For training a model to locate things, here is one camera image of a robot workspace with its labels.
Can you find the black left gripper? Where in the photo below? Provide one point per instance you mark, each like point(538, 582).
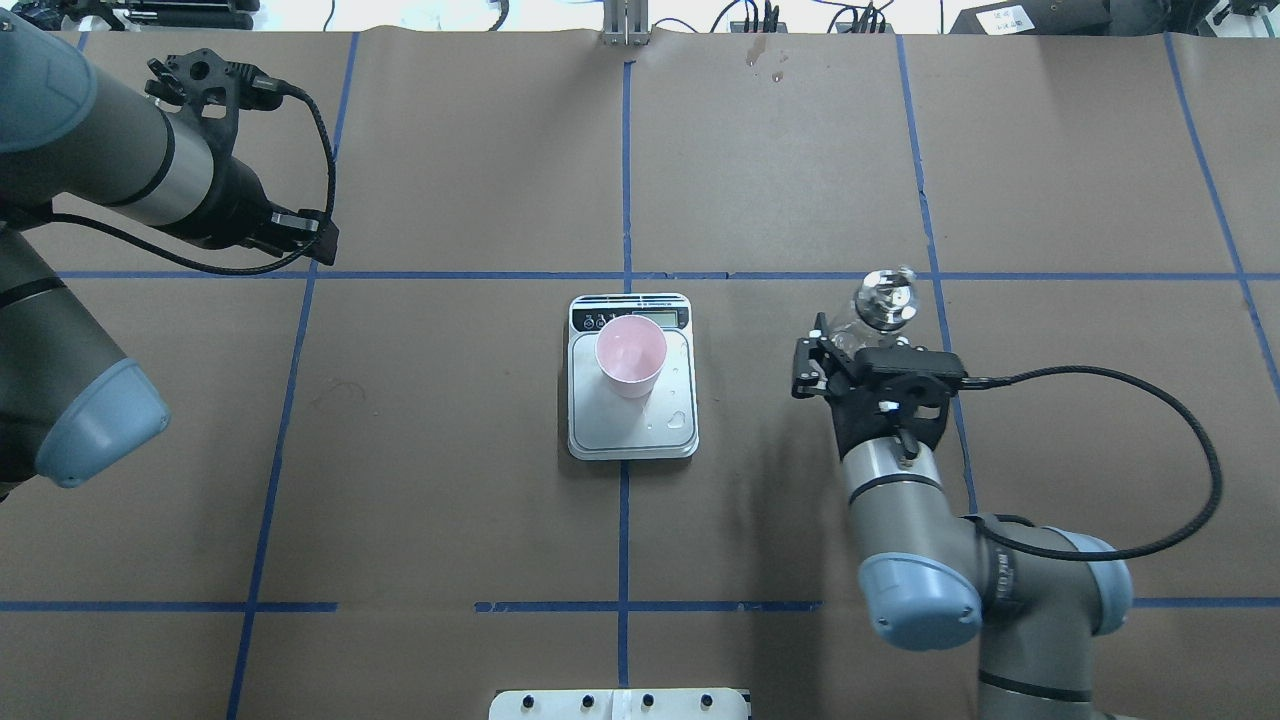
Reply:
point(237, 205)

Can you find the glass sauce bottle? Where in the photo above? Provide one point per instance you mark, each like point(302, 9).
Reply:
point(877, 312)

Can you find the black connector board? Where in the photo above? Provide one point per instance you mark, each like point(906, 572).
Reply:
point(753, 18)
point(859, 18)

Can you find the aluminium frame post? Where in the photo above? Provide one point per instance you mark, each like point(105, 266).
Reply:
point(626, 23)

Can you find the black folded tripod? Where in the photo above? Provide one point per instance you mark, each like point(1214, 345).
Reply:
point(123, 15)

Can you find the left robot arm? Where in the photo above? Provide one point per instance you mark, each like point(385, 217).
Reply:
point(155, 169)

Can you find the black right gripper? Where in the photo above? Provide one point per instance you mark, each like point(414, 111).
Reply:
point(853, 428)

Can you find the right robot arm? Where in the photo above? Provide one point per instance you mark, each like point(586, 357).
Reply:
point(1034, 598)

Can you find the black box white label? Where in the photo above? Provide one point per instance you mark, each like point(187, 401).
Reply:
point(1054, 18)

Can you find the pink plastic cup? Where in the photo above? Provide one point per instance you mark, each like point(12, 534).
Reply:
point(631, 351)

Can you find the digital kitchen scale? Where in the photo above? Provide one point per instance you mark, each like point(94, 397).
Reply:
point(602, 426)

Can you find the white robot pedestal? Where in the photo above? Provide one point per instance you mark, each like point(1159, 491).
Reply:
point(623, 703)

